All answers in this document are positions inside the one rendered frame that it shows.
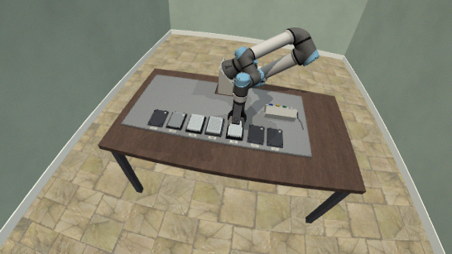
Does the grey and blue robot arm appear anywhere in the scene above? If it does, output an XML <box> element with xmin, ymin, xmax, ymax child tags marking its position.
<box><xmin>222</xmin><ymin>27</ymin><xmax>320</xmax><ymax>125</ymax></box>

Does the grey operator button panel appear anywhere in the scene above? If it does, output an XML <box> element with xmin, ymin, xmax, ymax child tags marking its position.
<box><xmin>264</xmin><ymin>103</ymin><xmax>298</xmax><ymax>122</ymax></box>

